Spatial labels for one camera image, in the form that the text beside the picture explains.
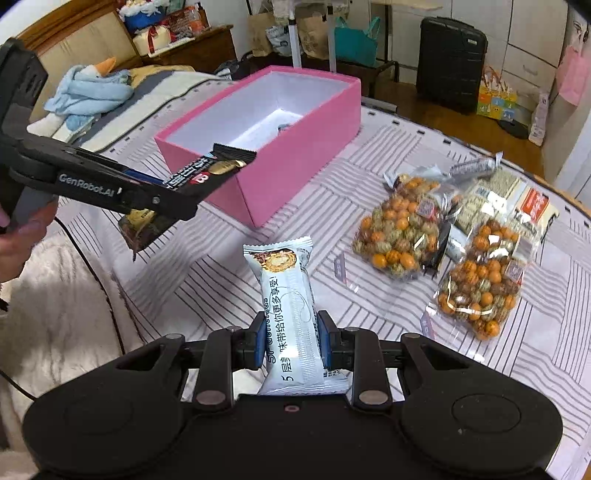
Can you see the silver wrapped snack bar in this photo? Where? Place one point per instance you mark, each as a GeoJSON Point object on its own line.
{"type": "Point", "coordinates": [475, 166]}

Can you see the black suitcase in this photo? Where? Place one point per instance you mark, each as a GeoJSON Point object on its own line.
{"type": "Point", "coordinates": [450, 64]}

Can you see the wooden nightstand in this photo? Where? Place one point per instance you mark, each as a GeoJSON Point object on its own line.
{"type": "Point", "coordinates": [198, 48]}

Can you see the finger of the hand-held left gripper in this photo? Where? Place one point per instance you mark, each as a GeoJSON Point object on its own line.
{"type": "Point", "coordinates": [69, 154]}
{"type": "Point", "coordinates": [92, 183]}

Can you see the blue flower bouquet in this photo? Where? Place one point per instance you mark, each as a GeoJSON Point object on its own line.
{"type": "Point", "coordinates": [141, 11]}

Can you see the clear bag of orange nuts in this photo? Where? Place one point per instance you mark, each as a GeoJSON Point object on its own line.
{"type": "Point", "coordinates": [480, 281]}
{"type": "Point", "coordinates": [397, 230]}

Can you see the padded wooden headboard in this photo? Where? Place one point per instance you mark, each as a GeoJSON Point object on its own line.
{"type": "Point", "coordinates": [78, 41]}

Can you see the small dark snack packet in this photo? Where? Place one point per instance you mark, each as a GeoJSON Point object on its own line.
{"type": "Point", "coordinates": [436, 249]}

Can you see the teal shopping bag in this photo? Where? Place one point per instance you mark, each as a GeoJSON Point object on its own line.
{"type": "Point", "coordinates": [355, 44]}

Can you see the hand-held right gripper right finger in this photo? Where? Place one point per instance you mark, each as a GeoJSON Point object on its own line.
{"type": "Point", "coordinates": [324, 344]}

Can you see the brown paper bag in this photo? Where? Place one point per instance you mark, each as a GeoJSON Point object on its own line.
{"type": "Point", "coordinates": [314, 39]}
{"type": "Point", "coordinates": [261, 34]}

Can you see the pink hanging bag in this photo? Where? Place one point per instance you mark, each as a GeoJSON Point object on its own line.
{"type": "Point", "coordinates": [572, 76]}

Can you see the person's left hand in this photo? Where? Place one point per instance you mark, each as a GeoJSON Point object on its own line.
{"type": "Point", "coordinates": [18, 249]}

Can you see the white plastic bag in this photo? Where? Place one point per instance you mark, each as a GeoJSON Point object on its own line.
{"type": "Point", "coordinates": [540, 120]}

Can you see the white cake box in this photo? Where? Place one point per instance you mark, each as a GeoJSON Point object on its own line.
{"type": "Point", "coordinates": [150, 39]}

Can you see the grey and beige quilt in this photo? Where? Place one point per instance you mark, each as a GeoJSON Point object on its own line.
{"type": "Point", "coordinates": [152, 87]}

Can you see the colourful gift bag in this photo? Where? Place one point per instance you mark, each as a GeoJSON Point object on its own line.
{"type": "Point", "coordinates": [496, 97]}

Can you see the red and white snack packet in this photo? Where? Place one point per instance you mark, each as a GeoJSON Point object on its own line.
{"type": "Point", "coordinates": [535, 207]}

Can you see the pink cardboard box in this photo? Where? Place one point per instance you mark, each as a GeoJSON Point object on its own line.
{"type": "Point", "coordinates": [295, 157]}

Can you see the white-legged side table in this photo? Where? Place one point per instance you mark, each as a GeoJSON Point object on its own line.
{"type": "Point", "coordinates": [295, 32]}

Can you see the goose plush in blue cloth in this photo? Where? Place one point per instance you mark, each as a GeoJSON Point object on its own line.
{"type": "Point", "coordinates": [87, 92]}

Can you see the striped bedspread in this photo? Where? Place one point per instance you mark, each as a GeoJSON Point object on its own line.
{"type": "Point", "coordinates": [184, 277]}

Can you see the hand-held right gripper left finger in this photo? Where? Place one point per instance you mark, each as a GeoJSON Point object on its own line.
{"type": "Point", "coordinates": [256, 344]}

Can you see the white fluffy blanket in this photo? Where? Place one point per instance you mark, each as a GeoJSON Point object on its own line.
{"type": "Point", "coordinates": [51, 318]}

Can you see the white wafer bar packet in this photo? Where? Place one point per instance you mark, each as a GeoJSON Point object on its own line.
{"type": "Point", "coordinates": [286, 295]}

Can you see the black snack packet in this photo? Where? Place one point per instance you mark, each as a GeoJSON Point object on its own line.
{"type": "Point", "coordinates": [217, 173]}

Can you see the small white snack packet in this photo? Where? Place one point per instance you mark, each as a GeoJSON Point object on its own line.
{"type": "Point", "coordinates": [457, 244]}

